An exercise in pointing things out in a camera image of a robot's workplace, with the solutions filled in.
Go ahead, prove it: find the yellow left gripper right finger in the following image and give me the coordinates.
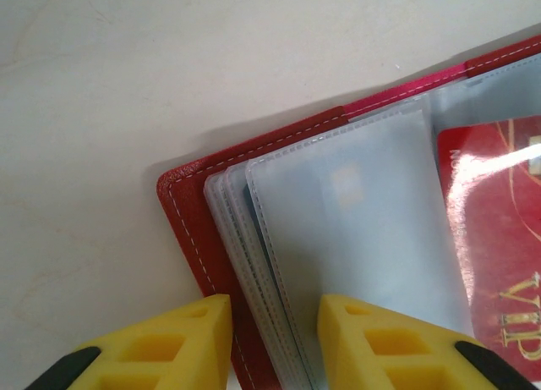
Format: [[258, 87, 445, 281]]
[[316, 294, 538, 390]]

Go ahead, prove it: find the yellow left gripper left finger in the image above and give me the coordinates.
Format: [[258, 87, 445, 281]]
[[25, 294, 234, 390]]

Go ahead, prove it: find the red leather card holder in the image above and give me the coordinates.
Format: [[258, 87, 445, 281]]
[[156, 34, 541, 390]]

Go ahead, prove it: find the blue VIP card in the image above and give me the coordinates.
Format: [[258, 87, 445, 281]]
[[244, 152, 449, 365]]

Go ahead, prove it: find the red VIP card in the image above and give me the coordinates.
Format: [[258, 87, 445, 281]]
[[436, 114, 541, 364]]

